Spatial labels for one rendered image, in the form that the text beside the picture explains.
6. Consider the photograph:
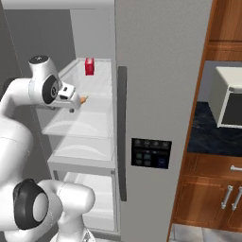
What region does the grey fridge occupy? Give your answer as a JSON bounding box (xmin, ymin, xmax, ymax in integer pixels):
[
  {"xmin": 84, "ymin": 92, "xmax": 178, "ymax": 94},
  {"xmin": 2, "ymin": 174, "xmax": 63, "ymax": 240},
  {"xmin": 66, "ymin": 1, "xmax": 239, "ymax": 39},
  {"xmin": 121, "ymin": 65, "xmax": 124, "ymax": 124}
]
[{"xmin": 0, "ymin": 0, "xmax": 213, "ymax": 242}]

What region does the glass fridge shelf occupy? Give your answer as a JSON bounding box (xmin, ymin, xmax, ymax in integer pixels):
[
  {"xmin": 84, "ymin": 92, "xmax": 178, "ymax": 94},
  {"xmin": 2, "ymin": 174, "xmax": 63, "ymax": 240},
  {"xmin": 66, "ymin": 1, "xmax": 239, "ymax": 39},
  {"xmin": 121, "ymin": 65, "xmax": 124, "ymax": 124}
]
[{"xmin": 58, "ymin": 58, "xmax": 113, "ymax": 99}]

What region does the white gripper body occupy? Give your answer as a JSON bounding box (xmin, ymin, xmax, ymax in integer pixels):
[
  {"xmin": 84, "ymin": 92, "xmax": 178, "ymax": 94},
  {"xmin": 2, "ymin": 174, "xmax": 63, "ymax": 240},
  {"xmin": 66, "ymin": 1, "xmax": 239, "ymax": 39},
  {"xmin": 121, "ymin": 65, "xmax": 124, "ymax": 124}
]
[{"xmin": 53, "ymin": 90, "xmax": 83, "ymax": 111}]

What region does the white microwave oven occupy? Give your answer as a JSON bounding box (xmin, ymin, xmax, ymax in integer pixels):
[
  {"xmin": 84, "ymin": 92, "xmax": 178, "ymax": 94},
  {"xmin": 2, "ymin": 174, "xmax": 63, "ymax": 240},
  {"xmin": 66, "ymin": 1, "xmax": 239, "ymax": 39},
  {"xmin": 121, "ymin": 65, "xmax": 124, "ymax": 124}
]
[{"xmin": 207, "ymin": 65, "xmax": 242, "ymax": 130}]

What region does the white fridge drawer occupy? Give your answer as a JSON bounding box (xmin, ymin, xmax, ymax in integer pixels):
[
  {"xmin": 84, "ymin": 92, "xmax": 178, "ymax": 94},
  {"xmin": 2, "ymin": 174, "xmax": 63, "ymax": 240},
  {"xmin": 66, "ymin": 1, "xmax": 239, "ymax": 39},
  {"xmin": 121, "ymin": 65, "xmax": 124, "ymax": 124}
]
[{"xmin": 61, "ymin": 171, "xmax": 118, "ymax": 234}]

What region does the red can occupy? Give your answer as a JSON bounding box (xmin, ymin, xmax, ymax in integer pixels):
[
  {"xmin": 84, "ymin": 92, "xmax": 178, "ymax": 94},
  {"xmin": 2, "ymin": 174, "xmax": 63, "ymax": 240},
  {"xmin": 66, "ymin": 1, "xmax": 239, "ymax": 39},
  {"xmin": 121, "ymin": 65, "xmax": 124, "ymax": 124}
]
[{"xmin": 84, "ymin": 57, "xmax": 95, "ymax": 77}]

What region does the shallow clear fridge drawer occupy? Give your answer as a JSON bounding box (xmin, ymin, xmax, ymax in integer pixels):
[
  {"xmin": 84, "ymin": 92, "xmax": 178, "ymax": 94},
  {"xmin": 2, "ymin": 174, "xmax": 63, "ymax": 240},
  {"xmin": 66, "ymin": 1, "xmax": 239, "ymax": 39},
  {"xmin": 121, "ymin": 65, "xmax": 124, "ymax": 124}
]
[{"xmin": 50, "ymin": 134, "xmax": 115, "ymax": 164}]

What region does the dark grey fridge door handle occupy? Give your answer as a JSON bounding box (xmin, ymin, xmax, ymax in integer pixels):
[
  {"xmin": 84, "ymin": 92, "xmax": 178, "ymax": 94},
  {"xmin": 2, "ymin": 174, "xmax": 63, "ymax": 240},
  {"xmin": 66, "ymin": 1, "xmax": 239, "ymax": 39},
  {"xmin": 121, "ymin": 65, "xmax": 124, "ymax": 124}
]
[{"xmin": 116, "ymin": 65, "xmax": 129, "ymax": 202}]

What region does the brown wooden cupboard run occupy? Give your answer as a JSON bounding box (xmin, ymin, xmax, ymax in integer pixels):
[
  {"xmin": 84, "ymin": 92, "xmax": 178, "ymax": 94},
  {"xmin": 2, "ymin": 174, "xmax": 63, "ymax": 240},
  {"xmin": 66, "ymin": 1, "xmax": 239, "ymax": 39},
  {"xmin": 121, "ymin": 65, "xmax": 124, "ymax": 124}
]
[{"xmin": 165, "ymin": 0, "xmax": 242, "ymax": 242}]

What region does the large clear fridge drawer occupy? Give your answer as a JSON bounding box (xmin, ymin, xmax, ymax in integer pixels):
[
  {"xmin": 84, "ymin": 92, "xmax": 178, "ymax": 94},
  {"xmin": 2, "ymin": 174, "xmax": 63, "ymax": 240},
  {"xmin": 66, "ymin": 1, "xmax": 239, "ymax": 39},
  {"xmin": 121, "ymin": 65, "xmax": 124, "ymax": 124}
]
[{"xmin": 42, "ymin": 95, "xmax": 114, "ymax": 141}]

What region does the grey fridge door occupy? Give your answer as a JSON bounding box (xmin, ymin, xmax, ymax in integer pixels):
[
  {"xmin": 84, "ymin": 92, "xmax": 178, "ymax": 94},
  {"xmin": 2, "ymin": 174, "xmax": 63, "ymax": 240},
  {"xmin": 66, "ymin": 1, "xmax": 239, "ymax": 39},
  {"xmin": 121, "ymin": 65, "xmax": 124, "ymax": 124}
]
[{"xmin": 114, "ymin": 0, "xmax": 213, "ymax": 242}]

